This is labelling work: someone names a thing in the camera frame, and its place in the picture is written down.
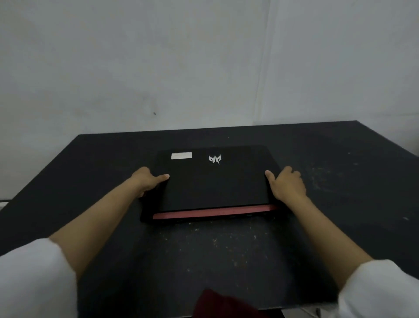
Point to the person's left hand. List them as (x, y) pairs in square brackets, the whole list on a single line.
[(146, 180)]

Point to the person's right hand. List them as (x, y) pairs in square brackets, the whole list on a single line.
[(288, 185)]

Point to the person's right thumb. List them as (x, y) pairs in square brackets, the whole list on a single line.
[(270, 178)]

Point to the person's left thumb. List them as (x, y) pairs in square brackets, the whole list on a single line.
[(160, 179)]

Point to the black laptop with red edge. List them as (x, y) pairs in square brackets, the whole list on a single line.
[(212, 186)]

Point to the person's left forearm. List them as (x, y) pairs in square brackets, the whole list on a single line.
[(95, 226)]

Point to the person's right forearm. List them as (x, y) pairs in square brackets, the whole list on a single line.
[(327, 236)]

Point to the white sticker label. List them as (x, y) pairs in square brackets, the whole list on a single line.
[(181, 155)]

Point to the dark red cloth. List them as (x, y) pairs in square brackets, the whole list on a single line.
[(226, 304)]

